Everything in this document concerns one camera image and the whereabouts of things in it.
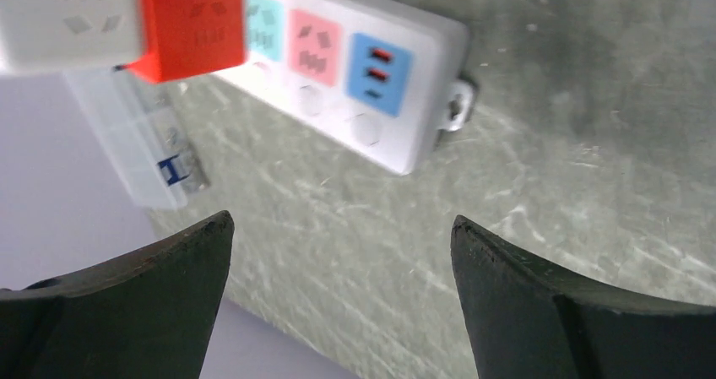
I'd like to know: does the white long power strip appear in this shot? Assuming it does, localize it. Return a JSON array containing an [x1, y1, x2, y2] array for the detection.
[[217, 0, 475, 175]]

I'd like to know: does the red cube adapter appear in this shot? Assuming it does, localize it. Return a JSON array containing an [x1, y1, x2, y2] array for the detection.
[[127, 0, 247, 83]]

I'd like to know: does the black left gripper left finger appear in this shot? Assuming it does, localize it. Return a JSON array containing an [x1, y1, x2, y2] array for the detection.
[[1, 211, 235, 378]]

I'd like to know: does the white cube adapter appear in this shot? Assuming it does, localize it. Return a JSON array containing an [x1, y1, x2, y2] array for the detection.
[[1, 0, 145, 76]]

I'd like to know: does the clear screw organizer box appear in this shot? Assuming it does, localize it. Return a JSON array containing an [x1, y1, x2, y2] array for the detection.
[[62, 67, 210, 210]]

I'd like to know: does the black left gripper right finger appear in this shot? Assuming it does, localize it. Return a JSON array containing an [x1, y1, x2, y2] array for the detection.
[[451, 215, 715, 378]]

